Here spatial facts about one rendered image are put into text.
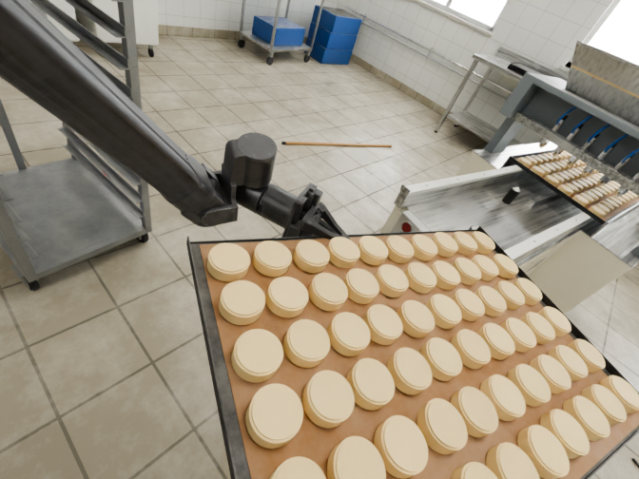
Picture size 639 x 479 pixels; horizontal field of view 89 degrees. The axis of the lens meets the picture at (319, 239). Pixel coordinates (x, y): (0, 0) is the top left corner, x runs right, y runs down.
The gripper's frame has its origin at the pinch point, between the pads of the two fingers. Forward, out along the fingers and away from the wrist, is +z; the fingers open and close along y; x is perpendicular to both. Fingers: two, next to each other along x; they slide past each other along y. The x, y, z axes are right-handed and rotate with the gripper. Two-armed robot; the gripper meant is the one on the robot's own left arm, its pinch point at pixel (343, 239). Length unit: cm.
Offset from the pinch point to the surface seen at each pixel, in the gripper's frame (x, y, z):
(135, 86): -47, 21, -83
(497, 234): -54, 13, 42
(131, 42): -47, 8, -84
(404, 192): -42.4, 9.2, 9.3
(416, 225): -38.5, 14.6, 16.4
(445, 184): -57, 8, 20
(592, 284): -75, 24, 90
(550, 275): -82, 33, 81
